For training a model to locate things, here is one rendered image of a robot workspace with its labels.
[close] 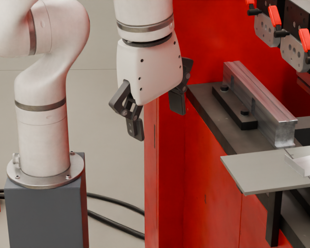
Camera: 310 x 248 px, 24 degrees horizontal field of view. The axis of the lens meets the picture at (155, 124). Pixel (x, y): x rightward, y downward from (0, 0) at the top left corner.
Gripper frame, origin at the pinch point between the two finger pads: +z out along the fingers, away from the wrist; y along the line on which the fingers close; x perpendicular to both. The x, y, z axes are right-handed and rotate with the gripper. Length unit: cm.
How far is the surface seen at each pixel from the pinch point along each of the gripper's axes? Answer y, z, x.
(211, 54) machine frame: -100, 59, -85
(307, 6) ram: -74, 15, -25
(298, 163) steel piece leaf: -56, 48, -14
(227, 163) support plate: -43, 46, -26
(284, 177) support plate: -48, 47, -12
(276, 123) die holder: -76, 56, -37
